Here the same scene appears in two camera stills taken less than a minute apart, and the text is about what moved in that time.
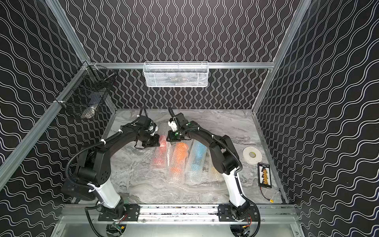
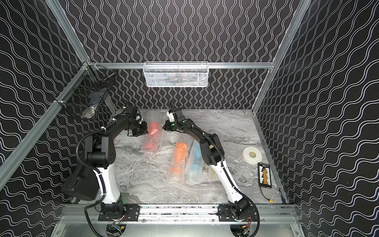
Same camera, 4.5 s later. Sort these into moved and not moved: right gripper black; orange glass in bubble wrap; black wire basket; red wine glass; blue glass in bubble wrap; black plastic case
Moved: right gripper black; red wine glass
Not moved: orange glass in bubble wrap; black plastic case; black wire basket; blue glass in bubble wrap
